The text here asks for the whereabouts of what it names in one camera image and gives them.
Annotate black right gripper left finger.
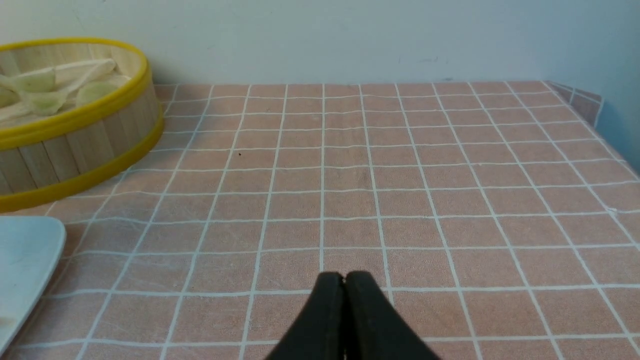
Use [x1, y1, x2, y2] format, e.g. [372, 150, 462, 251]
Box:
[266, 272, 346, 360]

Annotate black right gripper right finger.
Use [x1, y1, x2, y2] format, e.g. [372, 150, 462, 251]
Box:
[344, 271, 441, 360]

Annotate white square plate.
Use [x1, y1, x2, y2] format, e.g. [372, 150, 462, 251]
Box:
[0, 215, 67, 354]

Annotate pink checkered tablecloth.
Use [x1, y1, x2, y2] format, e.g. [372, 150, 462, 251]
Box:
[4, 82, 640, 360]

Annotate yellow rimmed bamboo steamer basket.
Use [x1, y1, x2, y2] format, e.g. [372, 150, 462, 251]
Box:
[1, 38, 164, 213]

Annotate green dumpling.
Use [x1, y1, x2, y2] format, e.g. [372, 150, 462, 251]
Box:
[0, 68, 57, 93]
[22, 91, 68, 116]

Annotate green dumpling centre right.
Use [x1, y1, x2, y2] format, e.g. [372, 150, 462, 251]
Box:
[0, 68, 57, 93]

